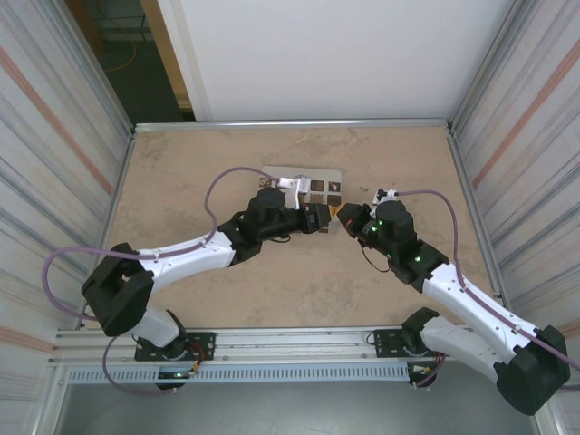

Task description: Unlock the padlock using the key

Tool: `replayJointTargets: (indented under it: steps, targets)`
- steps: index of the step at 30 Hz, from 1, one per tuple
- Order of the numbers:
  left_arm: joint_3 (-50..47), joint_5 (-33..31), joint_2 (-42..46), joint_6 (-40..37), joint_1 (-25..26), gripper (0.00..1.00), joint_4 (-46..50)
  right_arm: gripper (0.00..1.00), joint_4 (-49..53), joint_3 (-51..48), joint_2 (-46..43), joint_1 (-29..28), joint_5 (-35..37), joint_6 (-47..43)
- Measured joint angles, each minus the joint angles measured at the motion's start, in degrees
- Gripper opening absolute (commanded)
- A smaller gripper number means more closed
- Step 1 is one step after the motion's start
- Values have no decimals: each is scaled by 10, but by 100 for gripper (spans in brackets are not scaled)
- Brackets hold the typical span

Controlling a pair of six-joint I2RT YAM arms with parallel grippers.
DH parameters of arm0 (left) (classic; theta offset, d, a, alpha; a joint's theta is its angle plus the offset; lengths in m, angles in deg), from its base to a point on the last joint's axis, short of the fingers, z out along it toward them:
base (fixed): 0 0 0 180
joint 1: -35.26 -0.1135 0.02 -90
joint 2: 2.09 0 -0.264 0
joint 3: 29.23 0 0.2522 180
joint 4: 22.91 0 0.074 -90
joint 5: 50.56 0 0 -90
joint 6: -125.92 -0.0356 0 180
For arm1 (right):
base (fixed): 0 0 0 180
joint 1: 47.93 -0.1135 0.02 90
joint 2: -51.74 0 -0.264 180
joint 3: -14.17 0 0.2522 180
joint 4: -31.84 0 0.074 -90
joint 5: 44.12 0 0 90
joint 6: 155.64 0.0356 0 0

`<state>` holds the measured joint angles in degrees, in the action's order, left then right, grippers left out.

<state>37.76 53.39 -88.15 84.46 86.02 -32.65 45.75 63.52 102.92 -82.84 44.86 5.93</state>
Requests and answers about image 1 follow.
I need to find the white box with brown squares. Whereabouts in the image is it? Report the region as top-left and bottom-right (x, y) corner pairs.
(257, 165), (344, 237)

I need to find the aluminium table edge rail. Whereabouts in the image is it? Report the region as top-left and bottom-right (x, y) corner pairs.
(132, 118), (455, 134)

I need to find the long aluminium base rail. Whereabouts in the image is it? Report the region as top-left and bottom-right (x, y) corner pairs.
(53, 324), (541, 367)

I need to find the grey slotted cable duct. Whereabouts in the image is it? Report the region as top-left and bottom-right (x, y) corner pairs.
(66, 363), (412, 385)

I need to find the wooden door frame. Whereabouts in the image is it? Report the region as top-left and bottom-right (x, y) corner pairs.
(139, 0), (194, 111)

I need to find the yellow floor cable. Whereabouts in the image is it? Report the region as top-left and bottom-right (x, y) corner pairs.
(104, 38), (142, 73)

